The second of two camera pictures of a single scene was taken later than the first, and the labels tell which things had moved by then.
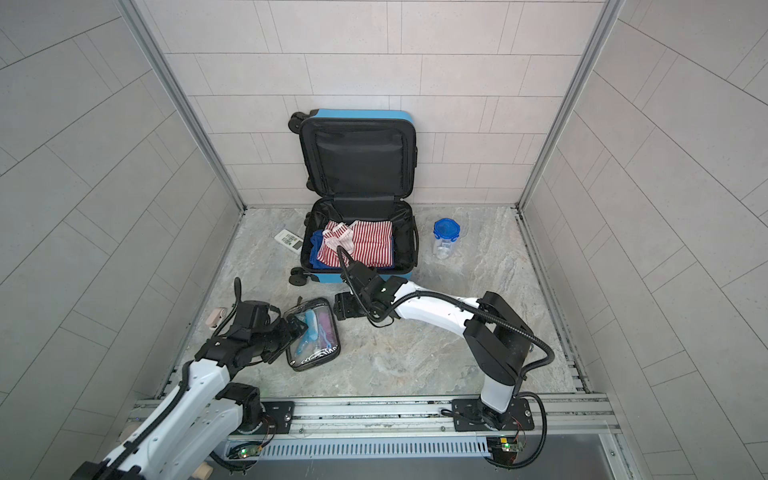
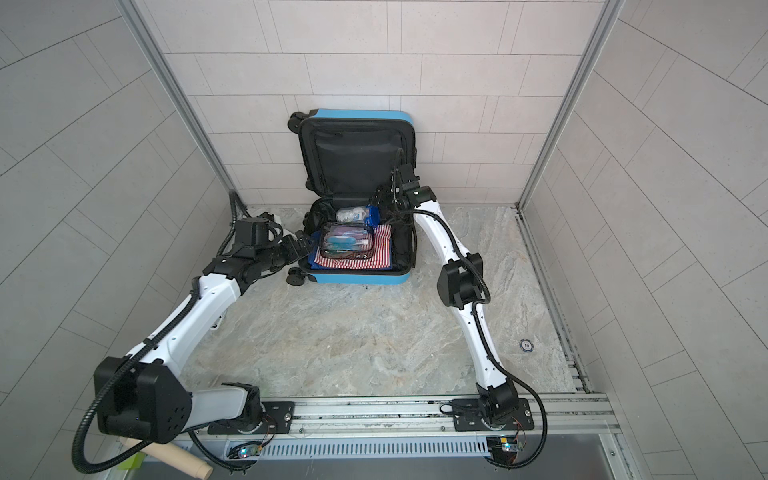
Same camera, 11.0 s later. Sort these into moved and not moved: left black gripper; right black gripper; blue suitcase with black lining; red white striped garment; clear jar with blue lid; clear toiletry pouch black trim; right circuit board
Moved: right black gripper; left black gripper; clear jar with blue lid; clear toiletry pouch black trim
Not moved: red white striped garment; blue suitcase with black lining; right circuit board
